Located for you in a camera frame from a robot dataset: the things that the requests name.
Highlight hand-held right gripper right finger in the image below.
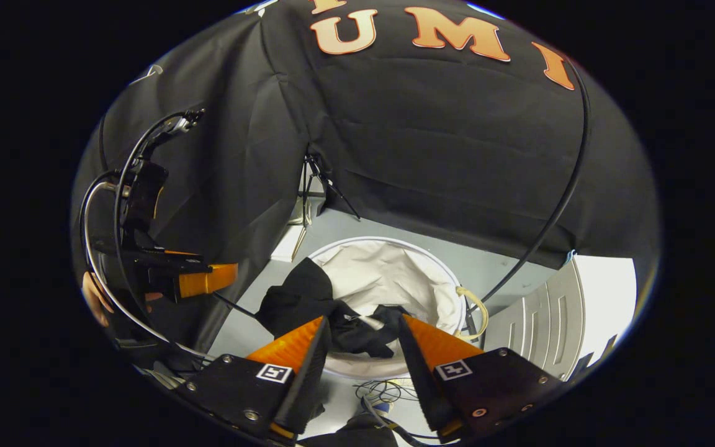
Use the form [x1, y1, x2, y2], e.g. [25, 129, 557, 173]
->
[397, 314, 567, 443]

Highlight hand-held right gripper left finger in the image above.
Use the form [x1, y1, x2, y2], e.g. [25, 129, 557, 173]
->
[173, 315, 333, 443]

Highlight black jacket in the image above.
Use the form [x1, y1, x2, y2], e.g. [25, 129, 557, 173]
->
[255, 258, 411, 361]

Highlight white laundry hamper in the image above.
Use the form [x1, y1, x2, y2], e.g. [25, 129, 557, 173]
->
[304, 236, 488, 381]

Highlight black clothes rack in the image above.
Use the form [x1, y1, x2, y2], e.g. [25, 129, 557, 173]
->
[463, 56, 593, 348]

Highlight person's leg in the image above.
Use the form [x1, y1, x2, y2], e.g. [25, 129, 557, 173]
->
[299, 413, 398, 447]

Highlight white block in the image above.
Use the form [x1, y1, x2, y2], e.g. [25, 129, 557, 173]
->
[269, 223, 308, 263]

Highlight grey panelled board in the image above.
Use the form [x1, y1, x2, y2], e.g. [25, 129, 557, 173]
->
[485, 258, 587, 382]

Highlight black tripod stand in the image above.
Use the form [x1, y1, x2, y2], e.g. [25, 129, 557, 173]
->
[295, 152, 363, 227]

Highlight black backdrop cloth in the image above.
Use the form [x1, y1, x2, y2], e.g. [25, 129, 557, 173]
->
[72, 0, 662, 367]

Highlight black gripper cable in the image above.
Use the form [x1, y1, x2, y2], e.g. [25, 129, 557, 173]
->
[112, 109, 206, 317]

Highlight thin wire tangle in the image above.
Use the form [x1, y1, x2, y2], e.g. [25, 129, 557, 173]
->
[353, 377, 421, 405]

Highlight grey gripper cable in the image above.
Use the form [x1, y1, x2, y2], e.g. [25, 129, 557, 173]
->
[79, 177, 215, 362]

